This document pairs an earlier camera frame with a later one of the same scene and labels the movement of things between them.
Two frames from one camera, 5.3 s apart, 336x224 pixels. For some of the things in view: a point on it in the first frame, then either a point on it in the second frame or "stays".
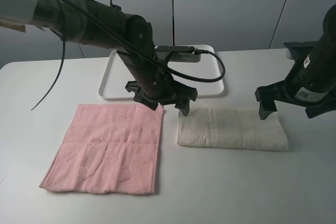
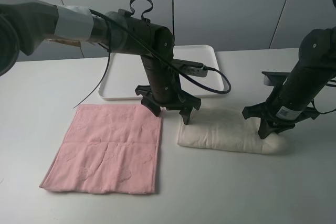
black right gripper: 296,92 to 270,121
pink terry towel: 108,148 stays
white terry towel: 231,127 stays
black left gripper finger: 184,107 to 186,115
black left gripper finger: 151,104 to 155,108
